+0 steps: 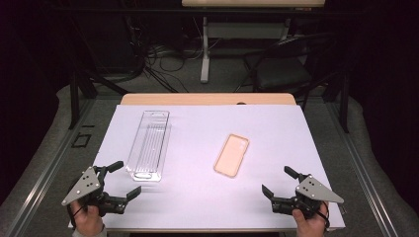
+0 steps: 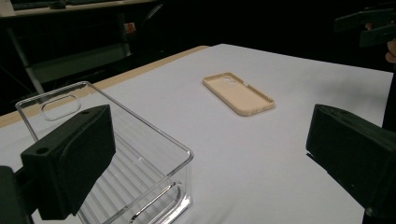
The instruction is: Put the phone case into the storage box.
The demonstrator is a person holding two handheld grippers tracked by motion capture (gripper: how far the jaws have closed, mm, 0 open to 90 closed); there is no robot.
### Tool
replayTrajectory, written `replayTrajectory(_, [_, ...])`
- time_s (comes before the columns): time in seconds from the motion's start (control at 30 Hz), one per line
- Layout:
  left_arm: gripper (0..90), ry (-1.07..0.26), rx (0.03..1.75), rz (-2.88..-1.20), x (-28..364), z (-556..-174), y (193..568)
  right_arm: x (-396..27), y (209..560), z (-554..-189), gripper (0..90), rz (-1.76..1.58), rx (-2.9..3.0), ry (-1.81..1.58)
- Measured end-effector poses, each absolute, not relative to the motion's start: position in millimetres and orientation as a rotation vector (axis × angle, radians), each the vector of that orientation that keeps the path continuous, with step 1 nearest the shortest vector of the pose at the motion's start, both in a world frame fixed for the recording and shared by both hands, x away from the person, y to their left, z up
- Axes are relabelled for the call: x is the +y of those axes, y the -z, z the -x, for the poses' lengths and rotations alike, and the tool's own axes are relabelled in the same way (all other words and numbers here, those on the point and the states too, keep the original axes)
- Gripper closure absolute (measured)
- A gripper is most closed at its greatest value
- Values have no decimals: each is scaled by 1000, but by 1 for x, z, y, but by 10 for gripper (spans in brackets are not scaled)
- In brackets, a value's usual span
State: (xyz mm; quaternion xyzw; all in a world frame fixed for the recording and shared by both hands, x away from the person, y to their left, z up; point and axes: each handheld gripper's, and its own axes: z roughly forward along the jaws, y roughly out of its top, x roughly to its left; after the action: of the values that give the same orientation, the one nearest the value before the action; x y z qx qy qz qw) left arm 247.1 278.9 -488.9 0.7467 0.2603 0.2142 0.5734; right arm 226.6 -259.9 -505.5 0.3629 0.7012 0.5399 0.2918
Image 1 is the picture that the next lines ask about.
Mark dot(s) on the light wooden table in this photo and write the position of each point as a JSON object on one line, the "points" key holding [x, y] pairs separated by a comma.
{"points": [[204, 98]]}

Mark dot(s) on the person's right hand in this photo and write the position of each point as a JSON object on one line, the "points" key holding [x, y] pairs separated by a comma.
{"points": [[311, 227]]}

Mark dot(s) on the person's left hand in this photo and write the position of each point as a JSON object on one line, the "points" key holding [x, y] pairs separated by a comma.
{"points": [[87, 222]]}

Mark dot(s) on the black metal stand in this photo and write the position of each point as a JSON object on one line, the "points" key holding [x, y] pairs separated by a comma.
{"points": [[345, 105], [74, 98]]}

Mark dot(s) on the clear plastic tray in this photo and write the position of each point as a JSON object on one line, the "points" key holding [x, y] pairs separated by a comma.
{"points": [[150, 148]]}

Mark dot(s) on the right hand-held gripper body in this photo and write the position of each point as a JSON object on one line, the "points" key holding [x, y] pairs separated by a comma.
{"points": [[316, 191]]}

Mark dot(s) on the peach phone case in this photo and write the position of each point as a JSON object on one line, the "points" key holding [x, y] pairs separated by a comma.
{"points": [[231, 155]]}

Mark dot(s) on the black chair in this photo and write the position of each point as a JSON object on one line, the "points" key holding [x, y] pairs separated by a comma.
{"points": [[280, 74]]}

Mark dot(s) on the white-legged background desk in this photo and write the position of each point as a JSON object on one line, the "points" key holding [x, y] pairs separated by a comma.
{"points": [[205, 49]]}

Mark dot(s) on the white table mat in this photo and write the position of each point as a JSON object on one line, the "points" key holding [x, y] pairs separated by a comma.
{"points": [[197, 197]]}

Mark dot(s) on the aluminium floor rail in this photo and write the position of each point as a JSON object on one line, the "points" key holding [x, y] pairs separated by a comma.
{"points": [[42, 177], [365, 177]]}

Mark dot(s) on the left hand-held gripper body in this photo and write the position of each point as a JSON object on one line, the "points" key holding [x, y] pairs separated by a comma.
{"points": [[82, 186]]}

